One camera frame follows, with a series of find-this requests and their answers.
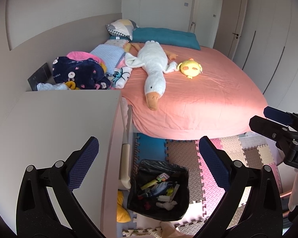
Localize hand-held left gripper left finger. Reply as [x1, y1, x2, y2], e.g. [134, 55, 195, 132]
[15, 136, 100, 238]

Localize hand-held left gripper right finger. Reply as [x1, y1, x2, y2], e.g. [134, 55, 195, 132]
[196, 136, 283, 238]

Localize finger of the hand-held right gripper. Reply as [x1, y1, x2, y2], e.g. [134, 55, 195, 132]
[263, 106, 298, 129]
[249, 115, 297, 142]

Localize blue grey fish plush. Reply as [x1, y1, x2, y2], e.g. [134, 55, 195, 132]
[149, 181, 179, 198]

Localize white plush toy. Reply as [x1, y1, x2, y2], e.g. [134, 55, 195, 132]
[156, 195, 178, 211]

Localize black trash bin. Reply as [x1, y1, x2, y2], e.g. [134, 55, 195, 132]
[127, 159, 190, 222]

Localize grey and yellow toy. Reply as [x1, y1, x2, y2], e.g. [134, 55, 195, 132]
[139, 178, 159, 191]

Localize person's right hand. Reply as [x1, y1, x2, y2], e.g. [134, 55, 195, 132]
[287, 171, 298, 212]

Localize colourful foam floor mat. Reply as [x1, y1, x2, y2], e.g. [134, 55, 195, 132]
[122, 132, 283, 238]

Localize white desk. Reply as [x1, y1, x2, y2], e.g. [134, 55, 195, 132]
[0, 90, 133, 238]

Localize pink bed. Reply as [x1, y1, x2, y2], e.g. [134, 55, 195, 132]
[114, 43, 269, 140]

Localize yellow star plush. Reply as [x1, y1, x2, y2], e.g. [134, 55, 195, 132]
[117, 190, 131, 223]

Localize beige cloth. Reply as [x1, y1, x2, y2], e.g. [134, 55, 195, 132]
[160, 222, 192, 238]

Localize light blue quilted cloth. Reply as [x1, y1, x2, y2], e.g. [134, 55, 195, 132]
[37, 82, 67, 91]

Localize white foam mat pieces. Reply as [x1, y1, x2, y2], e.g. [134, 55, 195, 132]
[122, 228, 162, 238]

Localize navy rabbit print blanket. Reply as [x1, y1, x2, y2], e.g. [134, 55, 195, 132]
[52, 57, 112, 90]

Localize white cartoon print blanket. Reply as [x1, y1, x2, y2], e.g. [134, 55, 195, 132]
[112, 66, 133, 88]

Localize yellow chick plush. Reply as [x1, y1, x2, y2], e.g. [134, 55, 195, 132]
[177, 58, 203, 80]

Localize pink blanket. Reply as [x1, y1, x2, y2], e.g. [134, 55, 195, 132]
[66, 51, 102, 63]

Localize light blue dotted blanket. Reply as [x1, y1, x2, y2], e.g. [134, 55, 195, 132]
[90, 44, 125, 75]

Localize white goose plush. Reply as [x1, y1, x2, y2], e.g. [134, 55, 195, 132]
[124, 40, 182, 111]

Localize small patterned cushion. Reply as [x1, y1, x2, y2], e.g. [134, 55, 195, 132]
[109, 38, 130, 47]

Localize teal long pillow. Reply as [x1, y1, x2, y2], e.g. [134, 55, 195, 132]
[109, 27, 201, 50]

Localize patchwork patterned pillow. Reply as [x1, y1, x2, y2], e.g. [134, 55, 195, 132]
[107, 19, 139, 41]

